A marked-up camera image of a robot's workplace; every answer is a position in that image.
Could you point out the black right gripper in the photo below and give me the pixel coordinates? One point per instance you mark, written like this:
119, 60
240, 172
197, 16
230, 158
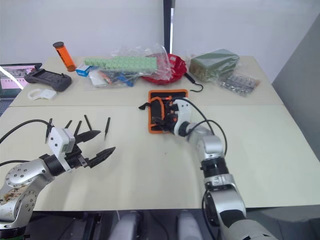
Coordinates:
171, 115

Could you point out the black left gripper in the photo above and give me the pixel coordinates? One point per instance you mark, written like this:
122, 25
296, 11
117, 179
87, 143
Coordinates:
75, 158

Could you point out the black orange-edged tool roll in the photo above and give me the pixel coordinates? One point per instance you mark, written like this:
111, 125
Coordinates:
156, 107

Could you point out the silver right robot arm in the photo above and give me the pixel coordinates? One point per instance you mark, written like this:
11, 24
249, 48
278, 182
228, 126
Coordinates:
217, 170

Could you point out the red plastic basket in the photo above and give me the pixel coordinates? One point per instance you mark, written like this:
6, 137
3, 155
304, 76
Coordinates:
175, 70

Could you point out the blue plastic parts in bag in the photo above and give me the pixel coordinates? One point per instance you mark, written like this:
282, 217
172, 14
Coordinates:
127, 79

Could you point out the clear plastic bag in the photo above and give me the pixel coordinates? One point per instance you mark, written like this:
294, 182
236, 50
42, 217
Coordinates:
160, 62

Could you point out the white packet in bag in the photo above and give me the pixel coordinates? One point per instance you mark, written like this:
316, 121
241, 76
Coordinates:
97, 79

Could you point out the light green block strip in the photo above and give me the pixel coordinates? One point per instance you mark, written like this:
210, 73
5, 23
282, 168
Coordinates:
120, 63

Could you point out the small blue and white box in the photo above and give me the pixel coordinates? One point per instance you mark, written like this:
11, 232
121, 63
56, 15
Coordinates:
82, 71

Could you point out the green box in plastic wrap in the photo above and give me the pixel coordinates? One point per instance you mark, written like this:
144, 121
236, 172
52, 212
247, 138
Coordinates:
212, 63

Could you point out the black handheld controller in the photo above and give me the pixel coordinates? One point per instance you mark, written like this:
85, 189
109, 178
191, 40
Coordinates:
48, 79

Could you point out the bag of metallic parts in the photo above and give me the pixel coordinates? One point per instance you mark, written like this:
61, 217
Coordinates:
238, 83

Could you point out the orange cylinder with black cap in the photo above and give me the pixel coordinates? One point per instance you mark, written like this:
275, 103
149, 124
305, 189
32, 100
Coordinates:
65, 57

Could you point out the laptop with lit screen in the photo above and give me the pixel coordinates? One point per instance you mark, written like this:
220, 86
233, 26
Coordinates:
11, 77

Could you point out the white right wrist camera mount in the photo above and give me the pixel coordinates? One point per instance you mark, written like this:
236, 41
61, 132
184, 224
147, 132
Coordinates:
184, 112

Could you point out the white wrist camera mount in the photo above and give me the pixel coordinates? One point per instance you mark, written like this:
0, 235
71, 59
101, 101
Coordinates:
184, 112
58, 141

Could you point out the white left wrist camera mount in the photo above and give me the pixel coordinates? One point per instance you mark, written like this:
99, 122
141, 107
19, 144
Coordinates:
58, 141

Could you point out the white plastic bracket part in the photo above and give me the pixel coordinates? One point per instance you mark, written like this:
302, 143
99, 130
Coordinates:
46, 94

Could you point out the dark vertical post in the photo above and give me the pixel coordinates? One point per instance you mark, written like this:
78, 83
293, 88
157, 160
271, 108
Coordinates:
168, 25

